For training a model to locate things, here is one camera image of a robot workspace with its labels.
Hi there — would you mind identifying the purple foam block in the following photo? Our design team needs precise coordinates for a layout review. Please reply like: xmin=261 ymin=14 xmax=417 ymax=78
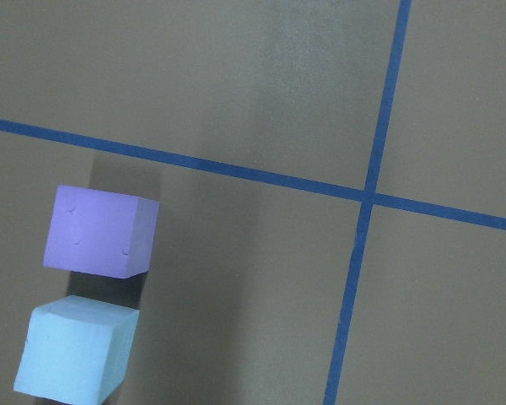
xmin=43 ymin=185 xmax=159 ymax=279

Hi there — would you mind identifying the light blue foam block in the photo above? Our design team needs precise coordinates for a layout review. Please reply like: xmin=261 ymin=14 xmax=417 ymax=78
xmin=13 ymin=295 xmax=139 ymax=404

